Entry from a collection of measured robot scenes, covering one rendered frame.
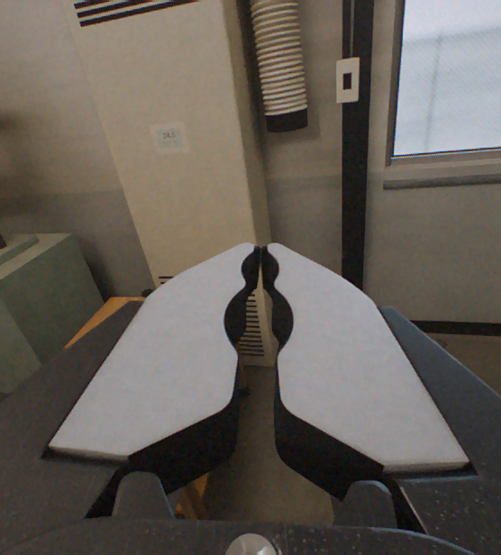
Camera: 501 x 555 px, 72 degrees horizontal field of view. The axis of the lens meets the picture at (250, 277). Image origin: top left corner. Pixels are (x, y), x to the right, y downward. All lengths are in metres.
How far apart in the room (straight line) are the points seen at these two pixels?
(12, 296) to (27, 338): 0.20
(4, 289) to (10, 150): 0.79
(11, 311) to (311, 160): 1.40
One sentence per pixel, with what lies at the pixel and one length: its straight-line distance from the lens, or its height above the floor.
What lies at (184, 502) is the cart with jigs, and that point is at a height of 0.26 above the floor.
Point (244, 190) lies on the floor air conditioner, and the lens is 1.29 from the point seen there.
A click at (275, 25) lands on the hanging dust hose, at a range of 1.32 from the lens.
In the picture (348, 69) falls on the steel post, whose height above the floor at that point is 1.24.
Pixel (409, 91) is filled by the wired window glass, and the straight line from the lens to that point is 1.58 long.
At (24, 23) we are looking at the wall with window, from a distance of 1.96.
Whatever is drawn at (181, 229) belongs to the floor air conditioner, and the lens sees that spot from 1.44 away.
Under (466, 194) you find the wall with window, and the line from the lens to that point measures 1.65.
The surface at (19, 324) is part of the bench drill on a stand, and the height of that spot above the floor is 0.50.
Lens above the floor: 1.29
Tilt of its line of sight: 31 degrees down
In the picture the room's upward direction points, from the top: 9 degrees counter-clockwise
